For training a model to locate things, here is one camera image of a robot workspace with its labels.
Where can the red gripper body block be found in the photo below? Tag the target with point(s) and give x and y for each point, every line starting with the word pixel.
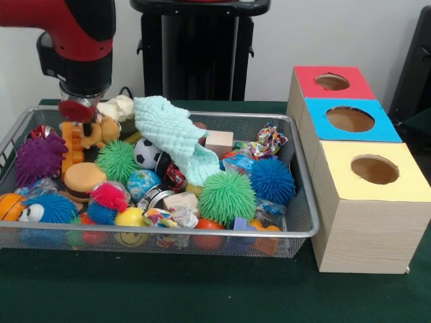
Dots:
pixel 75 111

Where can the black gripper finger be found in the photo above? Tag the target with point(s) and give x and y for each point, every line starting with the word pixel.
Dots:
pixel 87 129

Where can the orange-brown teddy bear plush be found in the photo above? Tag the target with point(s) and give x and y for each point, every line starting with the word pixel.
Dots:
pixel 107 129

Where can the cream knitted cloth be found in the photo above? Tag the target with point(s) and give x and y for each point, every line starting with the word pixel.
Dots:
pixel 116 107

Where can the mint knitted cloth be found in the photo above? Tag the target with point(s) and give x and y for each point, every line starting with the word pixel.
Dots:
pixel 168 131

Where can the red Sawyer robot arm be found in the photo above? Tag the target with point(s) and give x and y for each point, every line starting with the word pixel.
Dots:
pixel 77 33

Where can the clear mesh toy bin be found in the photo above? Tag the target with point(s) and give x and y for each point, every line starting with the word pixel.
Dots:
pixel 20 239

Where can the wooden three-hole box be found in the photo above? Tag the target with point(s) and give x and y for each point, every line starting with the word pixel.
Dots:
pixel 370 228

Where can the small green spiky ball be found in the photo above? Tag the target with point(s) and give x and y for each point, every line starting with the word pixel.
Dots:
pixel 118 161

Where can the orange toy burger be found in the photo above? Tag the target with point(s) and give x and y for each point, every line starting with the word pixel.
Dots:
pixel 84 178

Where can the purple spiky rubber ball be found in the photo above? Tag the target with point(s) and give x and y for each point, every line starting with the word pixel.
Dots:
pixel 40 161

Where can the black and white soccer ball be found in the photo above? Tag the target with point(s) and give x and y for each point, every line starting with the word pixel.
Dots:
pixel 146 154

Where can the pink spiky rubber ball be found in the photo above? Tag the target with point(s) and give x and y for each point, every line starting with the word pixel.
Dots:
pixel 109 198

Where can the orange basketball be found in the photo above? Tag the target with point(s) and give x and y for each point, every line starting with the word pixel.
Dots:
pixel 10 207

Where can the plain wooden cube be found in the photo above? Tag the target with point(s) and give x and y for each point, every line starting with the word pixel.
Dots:
pixel 219 141

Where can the green spiky rubber ball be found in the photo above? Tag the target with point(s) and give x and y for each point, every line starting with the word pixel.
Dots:
pixel 227 198

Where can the dark green tablecloth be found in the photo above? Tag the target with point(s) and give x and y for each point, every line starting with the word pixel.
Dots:
pixel 421 121
pixel 168 289

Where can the blue spiky rubber ball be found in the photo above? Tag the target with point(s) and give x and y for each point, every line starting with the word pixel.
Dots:
pixel 273 181

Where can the black upright panel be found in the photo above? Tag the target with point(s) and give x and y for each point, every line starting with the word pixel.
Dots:
pixel 417 67

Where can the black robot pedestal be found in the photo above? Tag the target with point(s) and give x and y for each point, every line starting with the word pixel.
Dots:
pixel 188 60

